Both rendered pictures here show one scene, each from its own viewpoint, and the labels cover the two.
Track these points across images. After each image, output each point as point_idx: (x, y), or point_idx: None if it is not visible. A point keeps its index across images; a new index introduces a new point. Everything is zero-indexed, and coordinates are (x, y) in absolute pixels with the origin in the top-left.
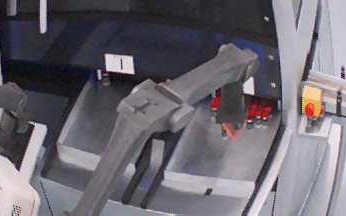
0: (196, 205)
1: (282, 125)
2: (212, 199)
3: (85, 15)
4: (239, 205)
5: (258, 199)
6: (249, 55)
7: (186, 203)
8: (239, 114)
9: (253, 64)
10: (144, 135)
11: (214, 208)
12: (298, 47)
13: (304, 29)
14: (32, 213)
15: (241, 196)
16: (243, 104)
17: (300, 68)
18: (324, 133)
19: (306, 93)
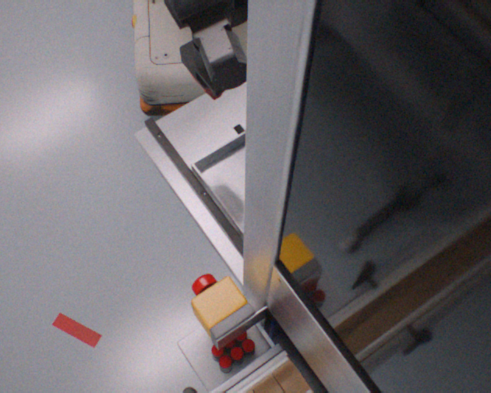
0: (227, 106)
1: None
2: (223, 125)
3: None
4: (182, 141)
5: (168, 164)
6: (214, 45)
7: (240, 100)
8: (193, 57)
9: (164, 4)
10: None
11: (205, 117)
12: (273, 283)
13: (342, 384)
14: None
15: (196, 153)
16: (196, 59)
17: (273, 304)
18: (188, 343)
19: (225, 287)
